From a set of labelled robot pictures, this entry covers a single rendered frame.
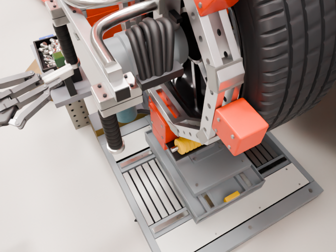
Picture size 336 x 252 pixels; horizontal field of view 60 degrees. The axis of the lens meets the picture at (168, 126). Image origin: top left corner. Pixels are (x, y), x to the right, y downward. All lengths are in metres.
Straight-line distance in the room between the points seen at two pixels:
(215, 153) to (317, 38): 0.80
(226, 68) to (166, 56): 0.12
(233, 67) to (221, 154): 0.80
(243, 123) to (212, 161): 0.72
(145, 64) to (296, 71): 0.30
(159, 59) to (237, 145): 0.23
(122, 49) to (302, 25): 0.39
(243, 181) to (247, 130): 0.77
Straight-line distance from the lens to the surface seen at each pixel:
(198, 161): 1.30
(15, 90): 0.71
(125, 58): 0.72
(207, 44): 0.57
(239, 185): 1.38
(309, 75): 0.69
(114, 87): 0.54
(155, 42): 0.54
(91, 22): 1.18
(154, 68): 0.55
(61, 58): 1.14
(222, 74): 0.57
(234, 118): 0.62
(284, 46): 0.60
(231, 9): 0.63
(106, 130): 0.65
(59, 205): 1.55
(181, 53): 0.78
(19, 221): 1.59
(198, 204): 1.31
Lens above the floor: 1.36
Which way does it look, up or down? 54 degrees down
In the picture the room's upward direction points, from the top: straight up
